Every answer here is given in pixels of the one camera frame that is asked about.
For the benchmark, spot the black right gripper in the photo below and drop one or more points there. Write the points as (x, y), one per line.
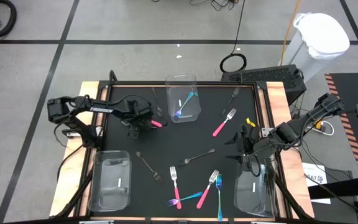
(250, 143)

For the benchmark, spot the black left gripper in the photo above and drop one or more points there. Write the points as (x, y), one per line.
(134, 115)

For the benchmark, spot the iridescent rainbow metal fork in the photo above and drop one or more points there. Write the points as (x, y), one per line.
(219, 180)
(189, 99)
(194, 196)

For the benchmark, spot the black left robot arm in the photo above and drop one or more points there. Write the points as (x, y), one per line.
(64, 107)

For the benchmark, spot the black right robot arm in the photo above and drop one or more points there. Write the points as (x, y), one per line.
(294, 127)

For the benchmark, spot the yellow tape tag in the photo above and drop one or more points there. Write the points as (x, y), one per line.
(250, 122)

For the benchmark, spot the clear plastic bin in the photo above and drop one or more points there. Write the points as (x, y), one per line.
(256, 202)
(110, 193)
(171, 96)

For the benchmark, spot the silver mounting plate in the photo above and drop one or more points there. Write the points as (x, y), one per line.
(266, 130)

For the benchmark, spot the black support strut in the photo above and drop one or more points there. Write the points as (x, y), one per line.
(71, 198)
(291, 199)
(112, 76)

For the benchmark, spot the light wooden table board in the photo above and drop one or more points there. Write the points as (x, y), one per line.
(275, 99)
(87, 93)

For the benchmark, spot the white paper sheet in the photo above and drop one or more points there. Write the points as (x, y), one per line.
(314, 172)

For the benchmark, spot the black mat orange hazard stripes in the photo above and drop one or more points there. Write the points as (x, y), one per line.
(353, 90)

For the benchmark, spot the grey trash can white bag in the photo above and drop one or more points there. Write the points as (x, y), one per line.
(322, 34)

